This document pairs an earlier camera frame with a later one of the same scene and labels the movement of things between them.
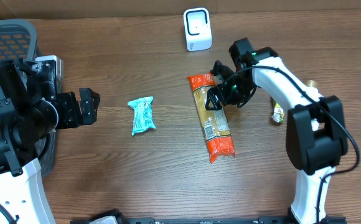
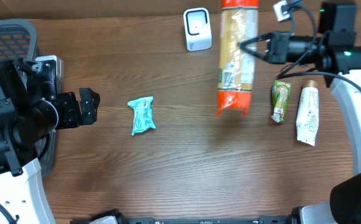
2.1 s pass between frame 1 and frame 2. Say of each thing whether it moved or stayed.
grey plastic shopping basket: stayed
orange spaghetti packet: moved
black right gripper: moved
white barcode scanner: stayed
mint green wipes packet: stayed
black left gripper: stayed
